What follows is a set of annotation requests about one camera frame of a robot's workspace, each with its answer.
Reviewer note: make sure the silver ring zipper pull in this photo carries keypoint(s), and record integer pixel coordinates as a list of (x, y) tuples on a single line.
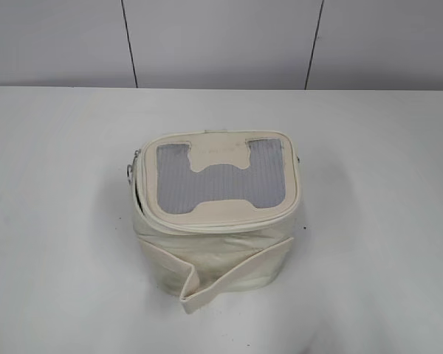
[(130, 167)]

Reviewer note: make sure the cream zippered cooler bag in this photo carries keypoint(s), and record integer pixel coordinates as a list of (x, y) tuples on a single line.
[(215, 211)]

